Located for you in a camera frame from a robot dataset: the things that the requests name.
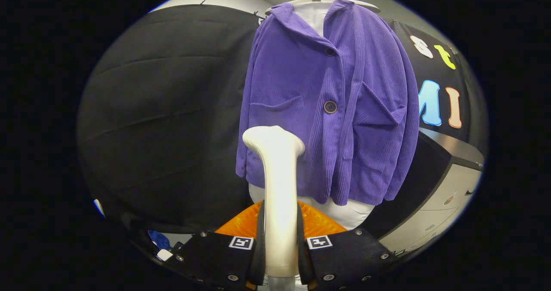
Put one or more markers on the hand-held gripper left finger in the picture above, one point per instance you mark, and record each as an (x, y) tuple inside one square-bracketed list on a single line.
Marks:
[(215, 256)]

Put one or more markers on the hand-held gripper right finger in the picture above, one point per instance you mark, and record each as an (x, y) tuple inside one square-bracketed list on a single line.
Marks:
[(348, 256)]

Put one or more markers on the white garment steamer nozzle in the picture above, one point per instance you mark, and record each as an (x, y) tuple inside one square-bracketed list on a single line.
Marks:
[(280, 187)]

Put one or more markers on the white garment form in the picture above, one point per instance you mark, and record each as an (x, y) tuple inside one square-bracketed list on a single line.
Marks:
[(348, 215)]

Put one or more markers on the small white object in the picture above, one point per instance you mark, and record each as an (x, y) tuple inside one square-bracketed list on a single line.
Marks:
[(164, 255)]

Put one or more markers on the blue cloth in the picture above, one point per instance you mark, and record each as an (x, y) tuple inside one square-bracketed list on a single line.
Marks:
[(160, 239)]

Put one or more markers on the grey cabinet with dark top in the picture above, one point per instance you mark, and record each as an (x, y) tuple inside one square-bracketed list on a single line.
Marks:
[(452, 187)]

